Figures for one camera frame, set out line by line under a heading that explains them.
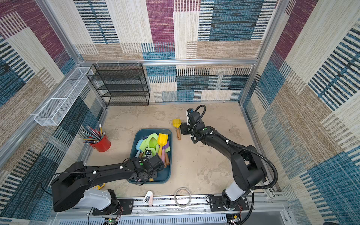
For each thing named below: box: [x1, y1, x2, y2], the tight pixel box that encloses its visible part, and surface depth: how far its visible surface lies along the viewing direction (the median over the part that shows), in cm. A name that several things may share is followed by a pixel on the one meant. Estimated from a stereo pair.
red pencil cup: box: [90, 135, 112, 153], surface depth 96 cm
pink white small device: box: [142, 190, 154, 207], surface depth 76 cm
